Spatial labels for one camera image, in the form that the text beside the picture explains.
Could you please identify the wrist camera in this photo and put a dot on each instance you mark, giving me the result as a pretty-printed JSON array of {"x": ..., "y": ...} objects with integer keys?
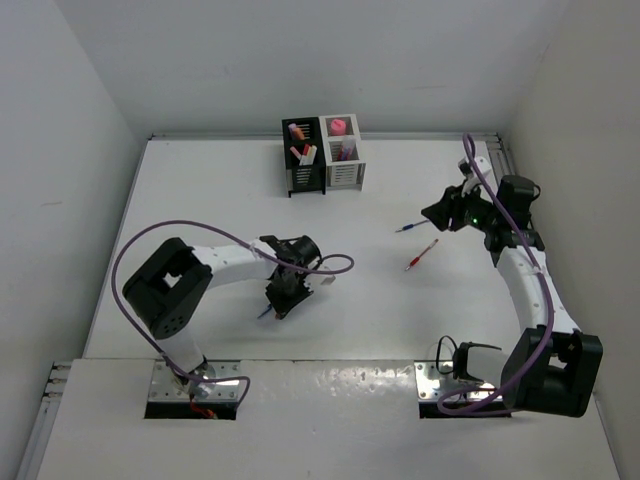
[
  {"x": 472, "y": 170},
  {"x": 323, "y": 278}
]

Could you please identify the orange cap highlighter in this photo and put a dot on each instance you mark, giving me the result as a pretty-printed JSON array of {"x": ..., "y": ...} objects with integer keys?
[{"x": 296, "y": 132}]

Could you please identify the blue ballpoint pen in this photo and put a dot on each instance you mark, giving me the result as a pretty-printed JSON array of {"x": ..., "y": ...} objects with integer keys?
[{"x": 411, "y": 226}]

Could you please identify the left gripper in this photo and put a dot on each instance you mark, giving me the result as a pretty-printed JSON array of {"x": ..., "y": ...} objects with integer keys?
[{"x": 283, "y": 305}]

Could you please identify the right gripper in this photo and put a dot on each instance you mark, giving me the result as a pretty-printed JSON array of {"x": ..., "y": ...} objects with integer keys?
[{"x": 439, "y": 212}]

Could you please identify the thin orange cap marker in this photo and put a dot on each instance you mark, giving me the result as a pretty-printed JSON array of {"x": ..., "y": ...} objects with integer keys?
[{"x": 296, "y": 153}]

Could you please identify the pink purple eraser block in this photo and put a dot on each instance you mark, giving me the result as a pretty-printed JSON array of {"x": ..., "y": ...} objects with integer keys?
[{"x": 337, "y": 126}]

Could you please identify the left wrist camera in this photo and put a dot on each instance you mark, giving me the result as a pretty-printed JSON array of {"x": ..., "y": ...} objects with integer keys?
[{"x": 323, "y": 278}]

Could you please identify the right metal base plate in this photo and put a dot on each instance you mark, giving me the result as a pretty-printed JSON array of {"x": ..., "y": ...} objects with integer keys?
[{"x": 431, "y": 385}]

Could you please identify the white slotted pen holder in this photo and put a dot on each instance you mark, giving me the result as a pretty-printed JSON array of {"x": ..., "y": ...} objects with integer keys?
[{"x": 343, "y": 174}]

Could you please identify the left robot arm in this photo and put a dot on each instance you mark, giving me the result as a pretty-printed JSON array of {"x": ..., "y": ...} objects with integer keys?
[{"x": 166, "y": 290}]

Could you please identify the red cap white marker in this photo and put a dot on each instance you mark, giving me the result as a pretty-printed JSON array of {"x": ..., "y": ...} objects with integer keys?
[{"x": 305, "y": 154}]

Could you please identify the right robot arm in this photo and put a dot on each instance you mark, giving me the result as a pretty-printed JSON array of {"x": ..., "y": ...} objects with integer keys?
[{"x": 553, "y": 366}]

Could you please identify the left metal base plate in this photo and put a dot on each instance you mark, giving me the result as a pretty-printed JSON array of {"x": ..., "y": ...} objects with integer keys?
[{"x": 222, "y": 383}]

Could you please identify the black slotted pen holder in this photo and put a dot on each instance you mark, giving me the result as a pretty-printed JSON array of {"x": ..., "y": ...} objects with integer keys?
[{"x": 306, "y": 178}]

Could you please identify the metal base plate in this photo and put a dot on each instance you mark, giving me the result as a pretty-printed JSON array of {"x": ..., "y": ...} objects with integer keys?
[
  {"x": 431, "y": 385},
  {"x": 222, "y": 383}
]

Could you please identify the red grip gel pen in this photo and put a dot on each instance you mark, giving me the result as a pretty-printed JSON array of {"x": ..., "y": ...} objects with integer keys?
[{"x": 418, "y": 257}]

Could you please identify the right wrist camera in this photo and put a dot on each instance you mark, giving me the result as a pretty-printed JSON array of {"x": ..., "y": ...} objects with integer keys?
[{"x": 472, "y": 170}]

